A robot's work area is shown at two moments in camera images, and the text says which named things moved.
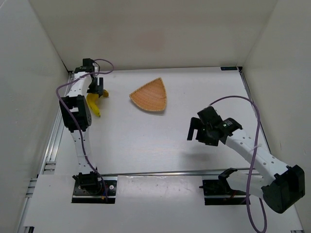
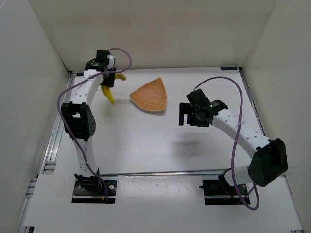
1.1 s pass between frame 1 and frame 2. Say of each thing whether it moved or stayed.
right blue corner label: stayed
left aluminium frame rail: stayed
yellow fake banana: moved
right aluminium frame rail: stayed
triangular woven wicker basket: stayed
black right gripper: moved
